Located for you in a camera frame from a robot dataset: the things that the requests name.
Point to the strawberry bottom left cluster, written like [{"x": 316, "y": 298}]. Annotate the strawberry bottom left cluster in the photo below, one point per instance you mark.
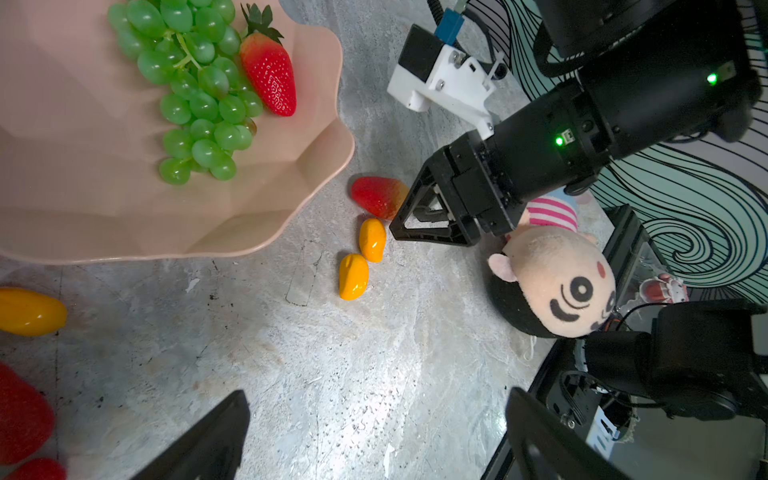
[{"x": 38, "y": 469}]

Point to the strawberry cluster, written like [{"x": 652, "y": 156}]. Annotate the strawberry cluster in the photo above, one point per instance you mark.
[
  {"x": 38, "y": 469},
  {"x": 27, "y": 419}
]

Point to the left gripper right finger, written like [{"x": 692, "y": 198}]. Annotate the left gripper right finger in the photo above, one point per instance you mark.
[{"x": 546, "y": 449}]

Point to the strawberry middle left cluster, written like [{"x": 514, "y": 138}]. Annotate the strawberry middle left cluster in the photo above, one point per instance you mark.
[{"x": 27, "y": 419}]

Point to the pig-face plush doll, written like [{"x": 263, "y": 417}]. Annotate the pig-face plush doll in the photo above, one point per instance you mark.
[{"x": 551, "y": 279}]

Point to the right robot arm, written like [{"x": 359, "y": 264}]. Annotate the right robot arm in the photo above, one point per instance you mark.
[{"x": 630, "y": 74}]

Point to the pink fruit bowl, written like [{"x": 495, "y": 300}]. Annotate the pink fruit bowl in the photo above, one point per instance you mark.
[{"x": 81, "y": 141}]

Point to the green grape bunch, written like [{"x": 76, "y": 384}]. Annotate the green grape bunch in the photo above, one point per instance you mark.
[{"x": 190, "y": 47}]

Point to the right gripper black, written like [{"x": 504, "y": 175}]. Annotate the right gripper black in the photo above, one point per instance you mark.
[{"x": 474, "y": 190}]

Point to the yellow mango right lower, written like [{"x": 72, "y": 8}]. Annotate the yellow mango right lower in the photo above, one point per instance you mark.
[{"x": 353, "y": 277}]

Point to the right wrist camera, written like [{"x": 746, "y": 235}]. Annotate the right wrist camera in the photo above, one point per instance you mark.
[{"x": 433, "y": 69}]

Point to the yellow mango right upper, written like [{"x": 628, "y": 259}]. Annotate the yellow mango right upper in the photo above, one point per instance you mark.
[{"x": 372, "y": 240}]

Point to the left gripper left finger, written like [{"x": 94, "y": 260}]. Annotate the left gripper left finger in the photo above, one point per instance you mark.
[{"x": 211, "y": 449}]

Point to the yellow mango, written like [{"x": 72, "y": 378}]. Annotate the yellow mango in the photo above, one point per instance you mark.
[
  {"x": 353, "y": 277},
  {"x": 30, "y": 314},
  {"x": 372, "y": 240}
]

